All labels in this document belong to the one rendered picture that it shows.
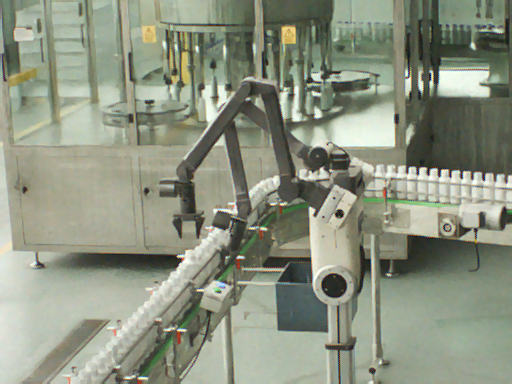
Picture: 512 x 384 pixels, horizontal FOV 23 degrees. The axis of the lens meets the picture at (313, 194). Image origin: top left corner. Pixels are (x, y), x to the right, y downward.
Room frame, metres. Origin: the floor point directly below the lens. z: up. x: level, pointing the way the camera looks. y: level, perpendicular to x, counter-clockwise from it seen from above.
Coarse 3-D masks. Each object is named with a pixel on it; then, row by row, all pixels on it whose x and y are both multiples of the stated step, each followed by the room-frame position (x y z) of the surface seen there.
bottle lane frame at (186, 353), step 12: (252, 240) 5.71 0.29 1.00; (264, 240) 5.95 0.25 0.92; (240, 252) 5.51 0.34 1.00; (252, 252) 5.70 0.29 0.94; (264, 252) 5.94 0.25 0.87; (240, 264) 5.47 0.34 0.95; (252, 264) 5.69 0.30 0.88; (228, 276) 5.25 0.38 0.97; (240, 276) 5.46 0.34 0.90; (252, 276) 5.68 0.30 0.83; (228, 300) 5.22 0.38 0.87; (192, 312) 4.71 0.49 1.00; (204, 312) 4.85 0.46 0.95; (192, 324) 4.68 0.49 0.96; (216, 324) 5.02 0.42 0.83; (168, 348) 4.36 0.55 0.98; (180, 348) 4.51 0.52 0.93; (192, 348) 4.66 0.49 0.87; (156, 360) 4.22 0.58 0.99; (168, 360) 4.35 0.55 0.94; (180, 360) 4.50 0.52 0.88; (144, 372) 4.10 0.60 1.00; (156, 372) 4.21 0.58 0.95; (168, 372) 4.35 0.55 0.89; (180, 372) 4.49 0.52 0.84
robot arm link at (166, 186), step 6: (180, 168) 4.34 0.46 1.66; (186, 168) 4.34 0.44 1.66; (180, 174) 4.34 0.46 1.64; (186, 174) 4.33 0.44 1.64; (162, 180) 4.38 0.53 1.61; (168, 180) 4.37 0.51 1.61; (174, 180) 4.36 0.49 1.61; (180, 180) 4.34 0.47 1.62; (186, 180) 4.34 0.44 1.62; (162, 186) 4.37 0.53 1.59; (168, 186) 4.37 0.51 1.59; (162, 192) 4.37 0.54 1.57; (168, 192) 4.36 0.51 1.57; (174, 192) 4.37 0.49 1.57
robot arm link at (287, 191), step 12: (240, 84) 4.31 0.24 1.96; (252, 84) 4.30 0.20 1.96; (264, 84) 4.29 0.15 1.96; (276, 84) 4.33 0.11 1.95; (264, 96) 4.30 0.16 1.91; (276, 96) 4.30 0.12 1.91; (264, 108) 4.32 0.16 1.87; (276, 108) 4.30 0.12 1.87; (276, 120) 4.30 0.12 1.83; (276, 132) 4.30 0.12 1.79; (276, 144) 4.30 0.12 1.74; (288, 144) 4.31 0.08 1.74; (276, 156) 4.30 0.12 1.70; (288, 156) 4.29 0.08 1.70; (288, 168) 4.29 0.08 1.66; (288, 180) 4.26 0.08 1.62; (288, 192) 4.26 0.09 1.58
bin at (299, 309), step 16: (288, 272) 5.45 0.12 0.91; (304, 272) 5.48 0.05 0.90; (288, 288) 5.18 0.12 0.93; (304, 288) 5.17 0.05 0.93; (288, 304) 5.18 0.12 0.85; (304, 304) 5.17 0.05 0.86; (320, 304) 5.16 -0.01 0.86; (352, 304) 5.29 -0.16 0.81; (288, 320) 5.19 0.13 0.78; (304, 320) 5.17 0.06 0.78; (320, 320) 5.16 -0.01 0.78; (352, 320) 5.27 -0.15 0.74
